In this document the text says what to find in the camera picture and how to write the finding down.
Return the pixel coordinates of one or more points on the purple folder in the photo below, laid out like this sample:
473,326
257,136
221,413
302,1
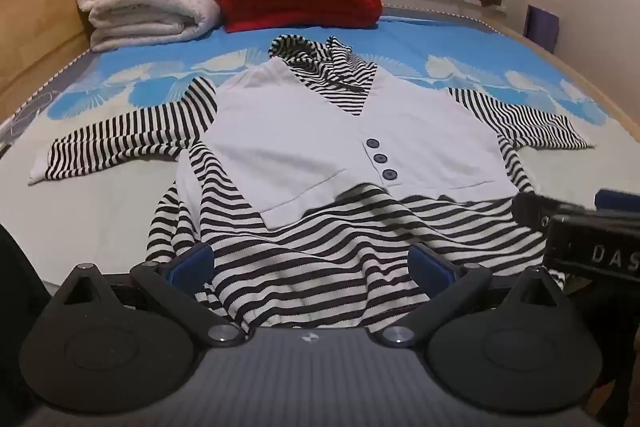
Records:
540,24

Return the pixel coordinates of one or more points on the cream folded blanket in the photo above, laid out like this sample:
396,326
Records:
150,2

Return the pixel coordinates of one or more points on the blue floral bed sheet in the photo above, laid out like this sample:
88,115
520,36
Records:
125,72

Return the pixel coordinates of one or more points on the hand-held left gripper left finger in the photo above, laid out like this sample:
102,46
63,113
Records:
192,264

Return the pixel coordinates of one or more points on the wooden bed frame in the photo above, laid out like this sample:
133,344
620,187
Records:
35,22

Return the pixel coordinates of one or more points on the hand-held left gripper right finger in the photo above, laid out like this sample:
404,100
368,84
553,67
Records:
429,268

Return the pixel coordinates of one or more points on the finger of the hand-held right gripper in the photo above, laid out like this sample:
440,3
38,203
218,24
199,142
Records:
537,209
617,199

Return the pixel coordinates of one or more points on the striped shirt with white vest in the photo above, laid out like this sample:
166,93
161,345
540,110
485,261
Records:
310,142

